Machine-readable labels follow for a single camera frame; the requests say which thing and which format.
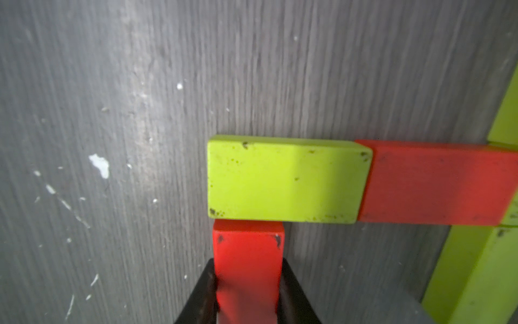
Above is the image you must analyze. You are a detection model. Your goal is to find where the lime block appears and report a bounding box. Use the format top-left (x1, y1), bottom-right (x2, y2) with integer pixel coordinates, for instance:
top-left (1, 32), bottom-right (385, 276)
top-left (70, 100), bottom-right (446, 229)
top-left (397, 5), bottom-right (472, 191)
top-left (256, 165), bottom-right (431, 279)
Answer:
top-left (496, 143), bottom-right (518, 227)
top-left (207, 135), bottom-right (373, 224)
top-left (422, 225), bottom-right (517, 323)
top-left (487, 69), bottom-right (517, 150)

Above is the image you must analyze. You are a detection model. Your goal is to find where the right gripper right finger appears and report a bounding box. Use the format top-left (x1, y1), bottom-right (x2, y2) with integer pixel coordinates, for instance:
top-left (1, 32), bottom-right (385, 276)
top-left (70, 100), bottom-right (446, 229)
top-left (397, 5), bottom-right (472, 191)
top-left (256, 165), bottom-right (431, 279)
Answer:
top-left (277, 259), bottom-right (322, 324)

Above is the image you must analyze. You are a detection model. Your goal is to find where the lime block top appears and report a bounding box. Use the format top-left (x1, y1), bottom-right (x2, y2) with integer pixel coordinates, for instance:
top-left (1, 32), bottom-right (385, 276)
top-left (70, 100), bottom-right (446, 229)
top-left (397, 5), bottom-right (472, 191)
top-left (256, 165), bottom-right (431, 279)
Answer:
top-left (487, 69), bottom-right (517, 150)

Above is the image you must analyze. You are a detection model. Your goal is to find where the red block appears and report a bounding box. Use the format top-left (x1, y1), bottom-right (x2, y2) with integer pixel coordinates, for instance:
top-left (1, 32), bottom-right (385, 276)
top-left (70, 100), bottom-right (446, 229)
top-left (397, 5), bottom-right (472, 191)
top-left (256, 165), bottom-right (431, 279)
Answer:
top-left (213, 220), bottom-right (285, 323)
top-left (358, 140), bottom-right (517, 226)

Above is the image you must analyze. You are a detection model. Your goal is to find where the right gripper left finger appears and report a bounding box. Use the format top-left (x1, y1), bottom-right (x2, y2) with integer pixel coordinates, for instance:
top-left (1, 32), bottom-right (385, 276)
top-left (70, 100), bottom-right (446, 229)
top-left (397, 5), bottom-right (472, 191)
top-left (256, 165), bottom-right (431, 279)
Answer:
top-left (174, 259), bottom-right (219, 324)

